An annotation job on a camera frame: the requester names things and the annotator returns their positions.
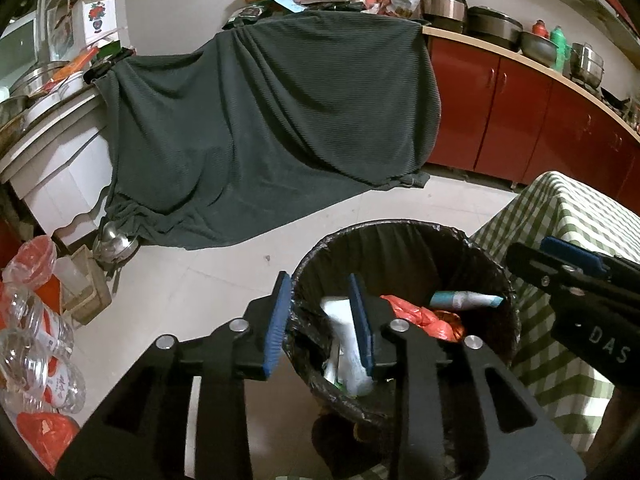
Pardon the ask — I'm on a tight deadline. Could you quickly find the steel steamer pot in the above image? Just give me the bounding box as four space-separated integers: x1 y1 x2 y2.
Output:
570 42 606 87

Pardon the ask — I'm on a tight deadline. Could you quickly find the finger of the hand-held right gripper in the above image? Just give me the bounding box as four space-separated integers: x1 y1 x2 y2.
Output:
505 242 592 302
539 236 613 278

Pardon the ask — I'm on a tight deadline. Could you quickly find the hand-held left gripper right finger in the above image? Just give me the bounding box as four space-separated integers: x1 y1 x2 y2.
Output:
348 273 587 480

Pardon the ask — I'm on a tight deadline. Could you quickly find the green checkered tablecloth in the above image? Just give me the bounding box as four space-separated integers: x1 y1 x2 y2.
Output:
470 171 640 453

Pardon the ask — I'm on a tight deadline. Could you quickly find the black wok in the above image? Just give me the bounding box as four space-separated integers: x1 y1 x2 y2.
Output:
600 87 633 111

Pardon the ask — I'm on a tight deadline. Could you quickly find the steel kettle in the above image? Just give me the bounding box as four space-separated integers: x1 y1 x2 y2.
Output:
92 220 141 271

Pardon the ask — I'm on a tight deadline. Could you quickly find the blue white tube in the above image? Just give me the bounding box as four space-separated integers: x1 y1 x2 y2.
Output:
429 290 505 311

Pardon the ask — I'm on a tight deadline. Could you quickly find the white box flower print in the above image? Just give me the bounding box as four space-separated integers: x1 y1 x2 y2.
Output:
80 0 121 48

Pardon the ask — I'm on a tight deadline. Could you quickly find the steel pot lid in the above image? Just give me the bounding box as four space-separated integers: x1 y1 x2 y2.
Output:
10 60 71 96

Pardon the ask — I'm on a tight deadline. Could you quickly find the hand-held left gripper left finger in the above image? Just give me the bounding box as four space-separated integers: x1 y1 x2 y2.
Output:
55 271 293 480

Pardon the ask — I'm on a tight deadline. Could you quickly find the red kitchen cabinet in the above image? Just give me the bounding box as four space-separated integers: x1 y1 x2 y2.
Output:
422 25 640 196

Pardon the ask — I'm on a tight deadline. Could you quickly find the dark green cloth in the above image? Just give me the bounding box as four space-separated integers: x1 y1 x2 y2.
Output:
97 10 443 251

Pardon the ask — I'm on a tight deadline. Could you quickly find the clear plastic bottle red label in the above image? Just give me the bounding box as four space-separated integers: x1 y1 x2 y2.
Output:
0 345 87 413
0 285 76 356

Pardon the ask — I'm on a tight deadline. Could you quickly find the trash bin with black bag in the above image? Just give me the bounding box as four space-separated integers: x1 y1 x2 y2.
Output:
284 219 521 466

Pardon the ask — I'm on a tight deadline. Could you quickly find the crumpled red plastic bag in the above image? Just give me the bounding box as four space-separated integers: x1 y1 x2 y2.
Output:
17 410 81 473

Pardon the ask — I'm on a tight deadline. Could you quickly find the cardboard box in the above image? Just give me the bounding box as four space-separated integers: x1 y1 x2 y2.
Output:
62 247 113 323

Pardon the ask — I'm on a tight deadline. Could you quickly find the white green tube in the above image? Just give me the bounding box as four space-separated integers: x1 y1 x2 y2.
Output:
320 296 376 397

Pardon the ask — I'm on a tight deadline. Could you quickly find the black cooking pot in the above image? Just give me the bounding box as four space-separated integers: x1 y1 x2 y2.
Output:
467 6 523 52

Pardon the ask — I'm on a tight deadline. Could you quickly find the dark metal bowl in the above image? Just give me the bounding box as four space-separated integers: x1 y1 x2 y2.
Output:
519 31 560 68

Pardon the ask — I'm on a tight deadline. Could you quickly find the dark green packet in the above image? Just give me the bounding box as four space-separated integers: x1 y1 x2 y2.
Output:
222 5 273 31

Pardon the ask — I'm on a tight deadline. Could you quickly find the green thermos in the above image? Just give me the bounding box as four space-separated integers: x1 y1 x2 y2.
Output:
550 26 572 76

